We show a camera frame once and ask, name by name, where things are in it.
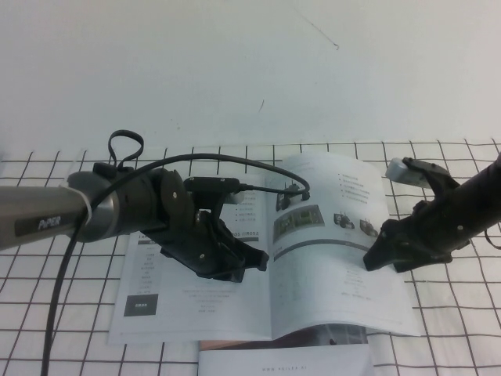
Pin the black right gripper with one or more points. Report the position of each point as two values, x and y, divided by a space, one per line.
426 235

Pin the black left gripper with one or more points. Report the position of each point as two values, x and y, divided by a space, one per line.
203 250

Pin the white product brochure book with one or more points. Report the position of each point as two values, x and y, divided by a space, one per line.
313 282

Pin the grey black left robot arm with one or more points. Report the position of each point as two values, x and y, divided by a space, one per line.
39 219

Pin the closed brochure with dark cover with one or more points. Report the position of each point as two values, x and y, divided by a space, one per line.
274 360

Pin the white black-grid tablecloth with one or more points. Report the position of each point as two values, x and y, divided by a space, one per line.
39 293

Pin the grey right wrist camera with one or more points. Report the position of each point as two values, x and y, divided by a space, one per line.
403 172

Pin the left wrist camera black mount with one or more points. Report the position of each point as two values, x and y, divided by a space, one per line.
211 184

